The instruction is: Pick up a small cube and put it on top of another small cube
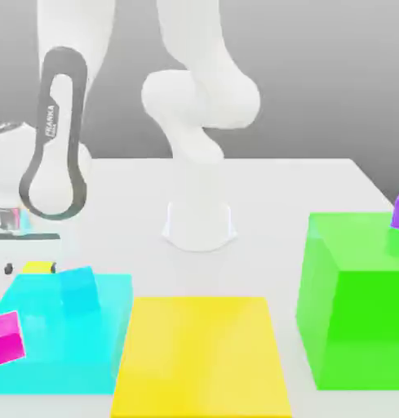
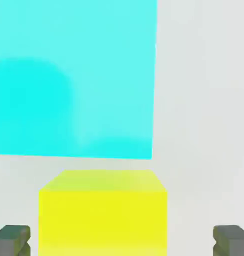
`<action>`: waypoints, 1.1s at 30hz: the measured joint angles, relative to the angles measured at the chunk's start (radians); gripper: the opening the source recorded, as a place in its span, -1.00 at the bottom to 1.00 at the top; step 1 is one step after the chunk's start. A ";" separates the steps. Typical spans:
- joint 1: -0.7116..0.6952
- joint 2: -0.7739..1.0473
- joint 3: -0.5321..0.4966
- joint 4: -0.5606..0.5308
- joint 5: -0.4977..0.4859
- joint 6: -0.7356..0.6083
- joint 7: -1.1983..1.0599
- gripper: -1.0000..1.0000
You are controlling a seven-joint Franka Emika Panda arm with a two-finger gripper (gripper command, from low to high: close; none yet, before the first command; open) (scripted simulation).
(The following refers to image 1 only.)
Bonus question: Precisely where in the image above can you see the large yellow box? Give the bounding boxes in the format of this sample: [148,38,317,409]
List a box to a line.
[109,296,294,418]

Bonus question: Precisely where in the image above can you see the large cyan box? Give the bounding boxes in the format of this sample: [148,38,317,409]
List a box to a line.
[0,273,134,396]

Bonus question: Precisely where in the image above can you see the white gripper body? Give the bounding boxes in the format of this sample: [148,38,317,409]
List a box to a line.
[0,230,65,263]

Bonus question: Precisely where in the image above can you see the large green box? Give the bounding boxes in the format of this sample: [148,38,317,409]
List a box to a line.
[295,211,399,392]

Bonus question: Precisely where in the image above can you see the small cyan cube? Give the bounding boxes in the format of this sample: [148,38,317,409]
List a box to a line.
[57,265,103,313]

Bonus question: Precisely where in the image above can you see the small magenta cube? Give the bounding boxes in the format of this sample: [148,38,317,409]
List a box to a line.
[0,310,27,369]

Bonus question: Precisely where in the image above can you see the small yellow cube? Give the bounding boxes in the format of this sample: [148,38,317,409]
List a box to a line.
[21,260,52,275]

